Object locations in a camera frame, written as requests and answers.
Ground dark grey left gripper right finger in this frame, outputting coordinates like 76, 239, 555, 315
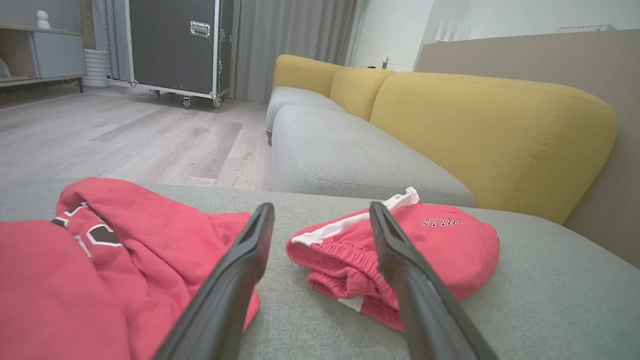
368, 202, 501, 360

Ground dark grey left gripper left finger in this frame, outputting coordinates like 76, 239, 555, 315
152, 202, 275, 360

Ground red shorts with white trim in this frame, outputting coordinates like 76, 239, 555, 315
286, 187, 501, 332

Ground red basketball jersey black lettering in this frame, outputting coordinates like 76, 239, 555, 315
0, 177, 262, 360

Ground small grey sofa seat cushion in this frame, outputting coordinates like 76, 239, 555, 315
265, 86, 346, 133

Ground narrow yellow sofa backrest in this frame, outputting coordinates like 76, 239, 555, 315
329, 66, 398, 122

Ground yellow sofa end backrest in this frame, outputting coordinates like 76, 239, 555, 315
273, 54, 346, 98

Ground black wheeled flight case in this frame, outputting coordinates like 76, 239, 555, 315
125, 0, 236, 109

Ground white ribbed bin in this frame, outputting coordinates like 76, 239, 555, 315
82, 48, 111, 89

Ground grey curtain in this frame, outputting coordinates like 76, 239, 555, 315
92, 0, 132, 82
232, 0, 358, 105

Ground white upright panels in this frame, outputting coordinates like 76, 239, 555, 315
435, 19, 472, 43

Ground grey wooden low cabinet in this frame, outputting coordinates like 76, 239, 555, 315
0, 25, 87, 96

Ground white flat device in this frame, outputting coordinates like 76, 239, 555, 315
557, 24, 616, 32

